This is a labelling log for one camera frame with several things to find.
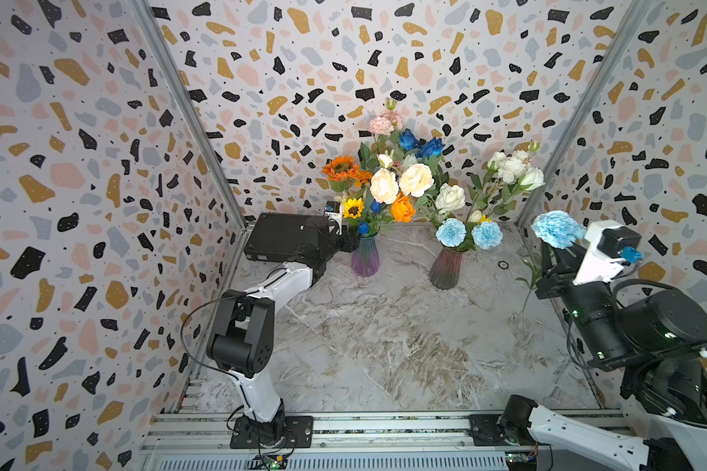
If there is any purple glass vase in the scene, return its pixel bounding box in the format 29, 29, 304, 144
351, 235, 380, 277

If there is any light blue carnation stem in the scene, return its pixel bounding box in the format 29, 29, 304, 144
517, 210, 585, 322

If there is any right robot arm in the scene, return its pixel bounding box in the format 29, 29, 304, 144
498, 243, 707, 470

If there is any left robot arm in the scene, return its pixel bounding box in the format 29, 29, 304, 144
205, 213, 361, 425

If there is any dark red glass vase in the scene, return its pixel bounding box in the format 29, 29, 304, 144
429, 247, 463, 290

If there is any yellow sunflower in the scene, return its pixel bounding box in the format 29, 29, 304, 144
342, 198, 364, 220

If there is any orange rose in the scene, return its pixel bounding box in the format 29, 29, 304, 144
390, 194, 416, 223

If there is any cream rose left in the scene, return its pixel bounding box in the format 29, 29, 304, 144
369, 168, 400, 205

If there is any cream rose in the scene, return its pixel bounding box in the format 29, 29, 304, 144
369, 168, 400, 205
399, 163, 434, 198

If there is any orange sunflower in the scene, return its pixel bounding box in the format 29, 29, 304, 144
322, 156, 361, 182

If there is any black box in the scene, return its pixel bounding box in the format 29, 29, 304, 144
244, 213, 329, 262

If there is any light blue carnation right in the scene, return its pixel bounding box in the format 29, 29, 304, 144
471, 221, 504, 250

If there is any light blue carnation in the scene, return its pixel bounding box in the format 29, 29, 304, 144
436, 218, 467, 248
471, 221, 504, 250

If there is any cream rose right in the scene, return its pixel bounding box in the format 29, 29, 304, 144
399, 163, 434, 198

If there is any light blue carnation left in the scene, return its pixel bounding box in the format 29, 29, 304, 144
436, 218, 467, 248

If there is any white rose cluster sprig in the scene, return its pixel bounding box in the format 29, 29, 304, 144
469, 139, 545, 220

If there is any white rose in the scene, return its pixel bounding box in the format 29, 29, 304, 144
435, 184, 465, 215

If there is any pink carnation sprig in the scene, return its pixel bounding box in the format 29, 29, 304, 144
367, 98, 404, 137

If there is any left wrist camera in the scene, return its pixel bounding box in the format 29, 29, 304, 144
324, 200, 343, 235

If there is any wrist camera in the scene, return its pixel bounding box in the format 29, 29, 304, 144
573, 220, 642, 286
324, 200, 343, 235

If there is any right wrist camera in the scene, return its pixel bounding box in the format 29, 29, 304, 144
573, 220, 642, 286

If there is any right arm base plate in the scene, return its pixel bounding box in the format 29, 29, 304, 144
469, 413, 535, 447

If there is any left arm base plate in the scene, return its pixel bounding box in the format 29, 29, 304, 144
230, 415, 314, 449

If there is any aluminium rail frame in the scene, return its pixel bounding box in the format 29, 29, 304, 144
134, 376, 643, 471

